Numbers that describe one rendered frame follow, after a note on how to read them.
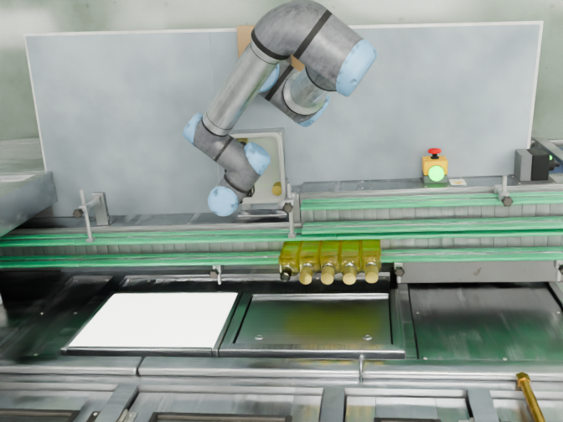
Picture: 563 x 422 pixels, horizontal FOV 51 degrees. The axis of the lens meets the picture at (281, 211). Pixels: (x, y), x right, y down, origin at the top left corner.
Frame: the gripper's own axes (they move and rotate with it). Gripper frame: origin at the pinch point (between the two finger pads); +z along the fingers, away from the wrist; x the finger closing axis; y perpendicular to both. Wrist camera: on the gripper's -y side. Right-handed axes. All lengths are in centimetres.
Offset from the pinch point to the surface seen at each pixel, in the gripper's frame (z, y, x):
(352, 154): 12.9, 1.6, 31.3
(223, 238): -7.4, 22.1, -7.5
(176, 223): 1.5, 20.8, -24.9
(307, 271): -27.1, 24.0, 20.1
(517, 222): -4, 18, 78
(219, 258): -5.6, 29.6, -9.6
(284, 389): -55, 41, 17
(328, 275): -28.3, 24.6, 25.8
